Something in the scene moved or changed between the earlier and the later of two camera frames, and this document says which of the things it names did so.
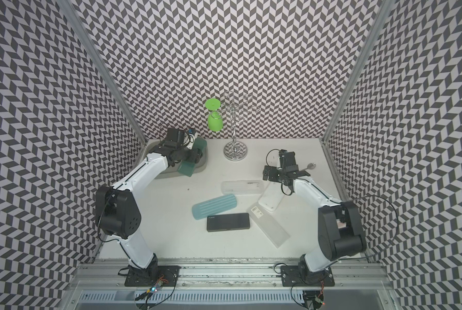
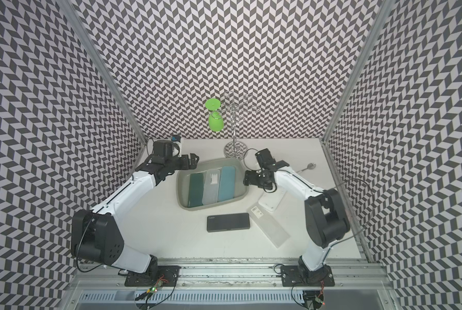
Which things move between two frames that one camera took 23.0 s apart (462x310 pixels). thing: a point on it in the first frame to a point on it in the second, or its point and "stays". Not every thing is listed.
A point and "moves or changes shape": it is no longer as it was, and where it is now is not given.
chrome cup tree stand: [235, 150] stays
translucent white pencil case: [242, 187] to [211, 187]
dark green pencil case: [186, 167] to [196, 190]
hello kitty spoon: [310, 166] stays
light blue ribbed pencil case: [204, 209] to [226, 190]
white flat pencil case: [271, 196] stays
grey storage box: [173, 172] moves or changes shape
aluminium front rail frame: [99, 285] stays
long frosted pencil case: [271, 223] stays
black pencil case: [230, 221] stays
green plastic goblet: [215, 117] stays
